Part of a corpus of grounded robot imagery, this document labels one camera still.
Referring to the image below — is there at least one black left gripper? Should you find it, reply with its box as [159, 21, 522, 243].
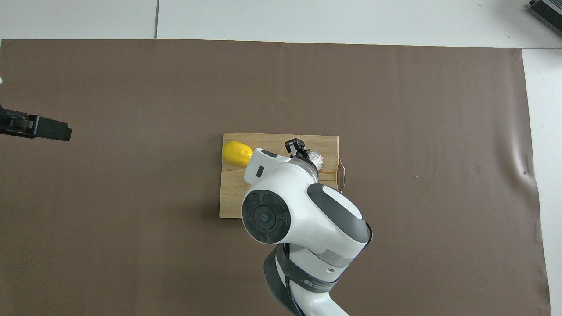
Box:
[0, 105, 72, 141]

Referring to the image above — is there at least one yellow lemon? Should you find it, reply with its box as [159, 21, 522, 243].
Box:
[222, 141, 254, 167]

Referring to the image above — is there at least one wooden cutting board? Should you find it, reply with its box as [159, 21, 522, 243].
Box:
[219, 133, 346, 219]

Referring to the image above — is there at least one brown paper table mat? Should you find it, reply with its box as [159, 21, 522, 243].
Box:
[0, 39, 551, 316]

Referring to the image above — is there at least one grey ribbed metal device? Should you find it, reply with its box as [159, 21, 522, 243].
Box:
[527, 0, 562, 25]

